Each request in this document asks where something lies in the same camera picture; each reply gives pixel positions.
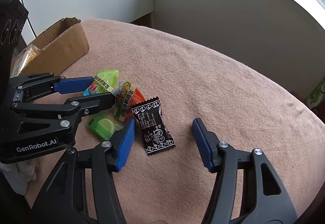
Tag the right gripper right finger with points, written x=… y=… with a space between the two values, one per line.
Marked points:
x=264 y=197

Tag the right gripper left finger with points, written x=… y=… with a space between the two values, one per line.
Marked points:
x=63 y=199

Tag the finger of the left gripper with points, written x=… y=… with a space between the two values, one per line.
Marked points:
x=31 y=87
x=44 y=119

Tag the sliced bread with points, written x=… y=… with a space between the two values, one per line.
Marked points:
x=23 y=58

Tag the white gloved left hand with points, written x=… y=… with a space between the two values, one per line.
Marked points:
x=19 y=174

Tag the small green candy packet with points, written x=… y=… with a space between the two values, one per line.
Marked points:
x=102 y=126

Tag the green jelly cup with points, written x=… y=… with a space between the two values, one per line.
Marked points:
x=104 y=81

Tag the open cardboard box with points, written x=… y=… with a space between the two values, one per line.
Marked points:
x=62 y=44

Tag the orange green snack packet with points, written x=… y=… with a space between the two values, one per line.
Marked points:
x=126 y=95

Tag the black printed candy packet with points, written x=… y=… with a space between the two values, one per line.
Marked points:
x=155 y=135

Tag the green tissue box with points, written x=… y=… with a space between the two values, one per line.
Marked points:
x=317 y=96

